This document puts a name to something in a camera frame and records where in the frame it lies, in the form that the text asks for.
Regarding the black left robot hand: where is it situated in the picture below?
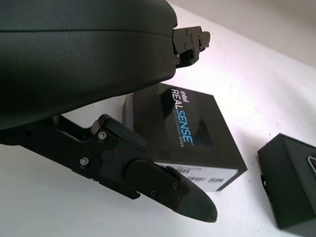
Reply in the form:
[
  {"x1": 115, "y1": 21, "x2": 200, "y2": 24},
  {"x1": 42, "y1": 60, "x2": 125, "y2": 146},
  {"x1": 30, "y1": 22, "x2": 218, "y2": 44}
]
[{"x1": 0, "y1": 0, "x2": 218, "y2": 224}]

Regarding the black RealSense box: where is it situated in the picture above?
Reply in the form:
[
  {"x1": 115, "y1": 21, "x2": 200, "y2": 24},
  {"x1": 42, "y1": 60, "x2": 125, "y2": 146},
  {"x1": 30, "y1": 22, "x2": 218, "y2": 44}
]
[{"x1": 122, "y1": 82, "x2": 248, "y2": 200}]

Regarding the black camera box base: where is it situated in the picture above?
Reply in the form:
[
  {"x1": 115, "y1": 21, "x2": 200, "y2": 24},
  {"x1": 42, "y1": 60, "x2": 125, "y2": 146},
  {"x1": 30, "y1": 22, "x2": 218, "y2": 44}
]
[{"x1": 257, "y1": 132, "x2": 316, "y2": 234}]

